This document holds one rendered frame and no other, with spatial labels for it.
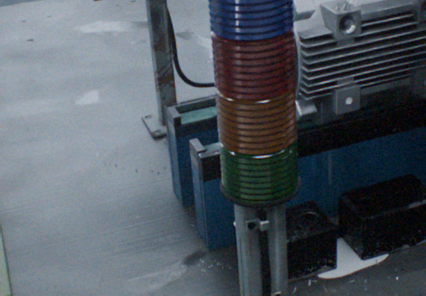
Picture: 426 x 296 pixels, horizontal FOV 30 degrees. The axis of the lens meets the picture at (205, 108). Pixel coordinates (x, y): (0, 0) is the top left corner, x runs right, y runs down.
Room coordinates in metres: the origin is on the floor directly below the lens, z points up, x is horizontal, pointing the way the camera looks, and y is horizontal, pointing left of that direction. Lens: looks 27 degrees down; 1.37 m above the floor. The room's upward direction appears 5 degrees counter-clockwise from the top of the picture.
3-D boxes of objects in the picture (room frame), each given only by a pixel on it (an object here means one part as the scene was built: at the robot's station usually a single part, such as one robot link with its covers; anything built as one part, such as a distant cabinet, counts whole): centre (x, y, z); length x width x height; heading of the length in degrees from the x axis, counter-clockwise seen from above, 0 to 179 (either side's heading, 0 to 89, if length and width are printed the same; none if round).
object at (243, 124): (0.53, -0.04, 1.10); 0.06 x 0.06 x 0.04
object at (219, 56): (0.53, -0.04, 1.14); 0.06 x 0.06 x 0.04
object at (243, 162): (0.53, -0.04, 1.05); 0.06 x 0.06 x 0.04
